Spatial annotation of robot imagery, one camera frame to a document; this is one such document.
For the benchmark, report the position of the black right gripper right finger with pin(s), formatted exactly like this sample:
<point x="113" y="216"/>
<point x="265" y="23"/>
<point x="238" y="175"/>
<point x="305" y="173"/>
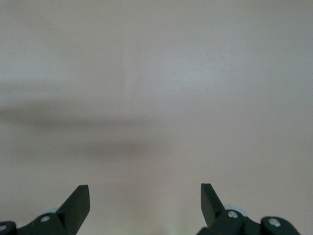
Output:
<point x="212" y="210"/>

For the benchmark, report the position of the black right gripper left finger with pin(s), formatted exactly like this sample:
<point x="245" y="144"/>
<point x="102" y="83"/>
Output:
<point x="71" y="215"/>

